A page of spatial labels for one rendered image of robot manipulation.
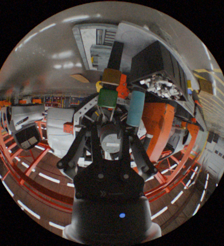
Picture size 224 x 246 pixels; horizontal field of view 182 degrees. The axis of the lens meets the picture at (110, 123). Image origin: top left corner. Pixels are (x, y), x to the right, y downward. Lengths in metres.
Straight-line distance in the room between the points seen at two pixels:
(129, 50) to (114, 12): 0.46
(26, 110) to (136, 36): 2.72
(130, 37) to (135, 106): 0.33
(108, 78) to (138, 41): 0.16
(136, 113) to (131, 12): 0.72
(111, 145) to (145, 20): 0.88
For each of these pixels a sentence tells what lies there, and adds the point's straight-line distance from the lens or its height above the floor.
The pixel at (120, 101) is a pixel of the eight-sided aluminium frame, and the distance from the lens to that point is 0.50.
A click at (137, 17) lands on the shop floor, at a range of 0.68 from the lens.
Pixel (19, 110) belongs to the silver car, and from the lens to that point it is 2.70.
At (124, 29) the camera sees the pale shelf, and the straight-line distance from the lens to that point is 0.23.
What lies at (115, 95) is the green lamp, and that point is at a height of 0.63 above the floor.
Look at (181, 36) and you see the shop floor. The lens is 0.77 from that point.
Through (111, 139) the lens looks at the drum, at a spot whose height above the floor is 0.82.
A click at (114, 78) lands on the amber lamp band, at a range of 0.16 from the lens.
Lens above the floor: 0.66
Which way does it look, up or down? 13 degrees up
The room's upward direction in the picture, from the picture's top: 170 degrees counter-clockwise
